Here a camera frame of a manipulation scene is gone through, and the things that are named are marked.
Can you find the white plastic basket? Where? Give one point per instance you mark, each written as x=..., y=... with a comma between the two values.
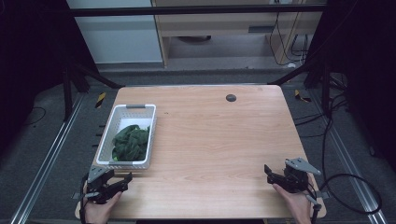
x=123, y=116

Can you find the dark green cloth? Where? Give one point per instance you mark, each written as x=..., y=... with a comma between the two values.
x=130, y=143

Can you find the white cabinet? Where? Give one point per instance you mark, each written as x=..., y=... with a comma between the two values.
x=121, y=40

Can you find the black curtain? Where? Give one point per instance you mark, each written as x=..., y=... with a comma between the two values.
x=364, y=77
x=34, y=62

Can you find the person's right hand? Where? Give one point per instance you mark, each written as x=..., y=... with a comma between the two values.
x=295, y=203

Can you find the person's left hand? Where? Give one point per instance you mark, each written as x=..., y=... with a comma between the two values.
x=99, y=211

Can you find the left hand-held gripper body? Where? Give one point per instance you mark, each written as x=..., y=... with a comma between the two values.
x=98, y=186

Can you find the yellow black striped tape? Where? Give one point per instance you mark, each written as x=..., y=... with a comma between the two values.
x=301, y=97
x=100, y=100

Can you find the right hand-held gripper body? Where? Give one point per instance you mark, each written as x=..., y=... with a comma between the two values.
x=299, y=177

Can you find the aluminium floor rail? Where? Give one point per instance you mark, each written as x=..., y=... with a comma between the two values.
x=351, y=168
x=46, y=161

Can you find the black metal stand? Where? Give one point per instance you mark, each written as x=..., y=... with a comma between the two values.
x=325, y=87
x=67, y=93

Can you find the light wooden desk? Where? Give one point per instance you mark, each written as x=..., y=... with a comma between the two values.
x=218, y=26

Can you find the black horizontal frame bar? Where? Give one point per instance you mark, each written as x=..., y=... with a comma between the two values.
x=186, y=10

